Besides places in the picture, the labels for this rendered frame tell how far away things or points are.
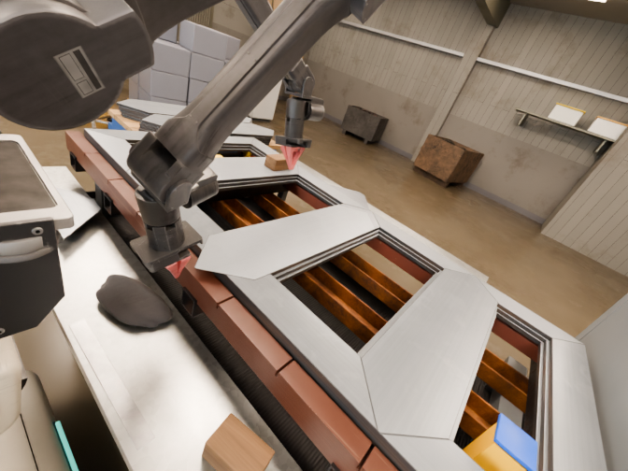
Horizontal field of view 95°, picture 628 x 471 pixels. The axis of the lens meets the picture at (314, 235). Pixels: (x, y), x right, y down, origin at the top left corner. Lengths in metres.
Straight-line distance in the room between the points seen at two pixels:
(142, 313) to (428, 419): 0.60
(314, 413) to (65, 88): 0.49
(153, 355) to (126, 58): 0.58
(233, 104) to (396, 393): 0.53
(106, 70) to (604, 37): 7.86
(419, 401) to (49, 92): 0.61
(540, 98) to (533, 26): 1.36
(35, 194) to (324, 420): 0.50
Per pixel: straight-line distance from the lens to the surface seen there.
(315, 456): 0.82
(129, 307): 0.77
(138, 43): 0.26
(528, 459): 0.64
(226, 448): 0.59
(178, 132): 0.43
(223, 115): 0.42
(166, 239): 0.53
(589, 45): 7.92
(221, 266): 0.66
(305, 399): 0.54
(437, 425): 0.61
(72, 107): 0.26
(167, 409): 0.67
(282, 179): 1.24
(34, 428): 1.15
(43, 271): 0.47
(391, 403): 0.58
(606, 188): 6.83
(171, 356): 0.72
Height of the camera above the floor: 1.28
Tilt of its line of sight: 29 degrees down
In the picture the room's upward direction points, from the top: 21 degrees clockwise
